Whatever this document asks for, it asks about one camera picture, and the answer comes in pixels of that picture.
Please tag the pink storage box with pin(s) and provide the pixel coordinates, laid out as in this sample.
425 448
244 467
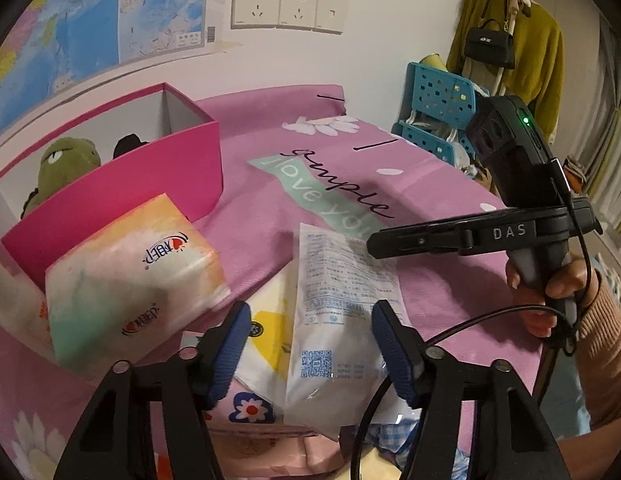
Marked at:
155 180

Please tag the light blue cloth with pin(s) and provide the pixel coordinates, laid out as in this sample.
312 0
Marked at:
565 400

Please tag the yellow-green sweater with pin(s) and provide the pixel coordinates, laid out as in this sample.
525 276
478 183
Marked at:
535 60

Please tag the black plush toy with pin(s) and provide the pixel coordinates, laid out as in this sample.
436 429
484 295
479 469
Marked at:
128 144

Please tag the green plush toy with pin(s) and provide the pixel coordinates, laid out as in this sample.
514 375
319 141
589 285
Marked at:
65 160

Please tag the white wall switch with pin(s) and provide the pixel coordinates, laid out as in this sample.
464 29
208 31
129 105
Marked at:
330 12

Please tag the black handbag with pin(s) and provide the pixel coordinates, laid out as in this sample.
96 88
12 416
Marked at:
490 47

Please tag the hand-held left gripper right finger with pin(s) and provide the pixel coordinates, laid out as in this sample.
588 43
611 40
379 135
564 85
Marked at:
393 360

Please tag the person's right hand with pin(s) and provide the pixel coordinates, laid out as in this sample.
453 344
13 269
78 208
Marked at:
570 285

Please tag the white coat rack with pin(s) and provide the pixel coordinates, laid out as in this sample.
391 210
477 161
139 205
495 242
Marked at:
513 25

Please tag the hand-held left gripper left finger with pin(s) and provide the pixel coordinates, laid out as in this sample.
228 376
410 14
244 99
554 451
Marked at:
230 355

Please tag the grey curtain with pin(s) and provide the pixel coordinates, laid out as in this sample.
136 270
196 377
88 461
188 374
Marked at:
610 110

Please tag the floral pink cloth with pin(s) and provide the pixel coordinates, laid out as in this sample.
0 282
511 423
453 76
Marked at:
248 407

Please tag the person's right forearm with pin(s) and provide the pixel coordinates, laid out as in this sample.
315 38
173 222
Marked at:
605 360

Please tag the white orange tissue pack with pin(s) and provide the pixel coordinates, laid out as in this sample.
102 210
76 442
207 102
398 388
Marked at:
15 300

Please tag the white wall socket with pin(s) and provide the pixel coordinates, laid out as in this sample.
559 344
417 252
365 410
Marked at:
253 6
298 9

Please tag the white plastic packet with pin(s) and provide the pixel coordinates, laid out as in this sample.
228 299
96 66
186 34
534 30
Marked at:
335 305

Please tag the wall map poster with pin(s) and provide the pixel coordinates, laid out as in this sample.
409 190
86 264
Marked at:
140 10

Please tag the blue plastic rack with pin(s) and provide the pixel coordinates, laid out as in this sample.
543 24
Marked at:
440 95

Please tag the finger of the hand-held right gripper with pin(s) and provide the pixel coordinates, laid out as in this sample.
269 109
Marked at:
415 240

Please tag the colourful tissue pack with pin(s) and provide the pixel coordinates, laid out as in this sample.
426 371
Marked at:
135 270

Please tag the white packet with yellow logo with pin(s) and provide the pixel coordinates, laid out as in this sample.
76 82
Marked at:
265 330

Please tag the blue checkered cloth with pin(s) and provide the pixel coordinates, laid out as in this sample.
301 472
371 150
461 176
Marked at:
385 435

